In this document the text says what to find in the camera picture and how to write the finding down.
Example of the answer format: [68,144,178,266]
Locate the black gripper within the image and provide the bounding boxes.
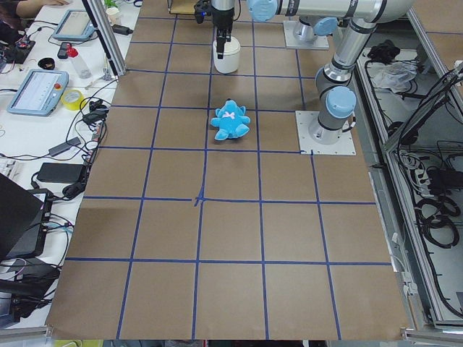
[211,7,234,59]

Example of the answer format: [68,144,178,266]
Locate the white trash can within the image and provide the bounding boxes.
[213,36,241,74]

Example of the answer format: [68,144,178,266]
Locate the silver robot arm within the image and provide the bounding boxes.
[195,1,413,59]
[309,1,413,145]

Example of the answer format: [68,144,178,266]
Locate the wooden shelf unit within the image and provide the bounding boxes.
[167,0,198,15]

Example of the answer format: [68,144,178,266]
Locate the blue teddy bear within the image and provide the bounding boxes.
[211,99,250,141]

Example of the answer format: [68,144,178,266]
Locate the clear plastic bottle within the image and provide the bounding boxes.
[67,44,92,79]

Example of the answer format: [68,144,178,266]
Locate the blue teach pendant far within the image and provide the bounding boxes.
[52,9,95,42]

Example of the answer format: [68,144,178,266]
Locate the blue teach pendant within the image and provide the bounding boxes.
[7,69,69,116]
[52,9,95,42]

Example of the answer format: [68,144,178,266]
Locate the yellow tape roll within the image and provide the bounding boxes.
[61,89,86,111]

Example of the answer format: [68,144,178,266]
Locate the blue teach pendant near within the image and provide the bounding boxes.
[7,69,69,116]

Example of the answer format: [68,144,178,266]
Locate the black power adapter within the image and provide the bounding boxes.
[37,163,85,183]

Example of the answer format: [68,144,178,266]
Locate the black laptop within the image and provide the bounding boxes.
[1,175,52,260]

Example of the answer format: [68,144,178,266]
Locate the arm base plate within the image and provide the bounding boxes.
[295,111,356,155]
[283,21,329,51]

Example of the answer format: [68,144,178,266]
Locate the aluminium frame post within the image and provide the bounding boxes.
[82,0,127,77]

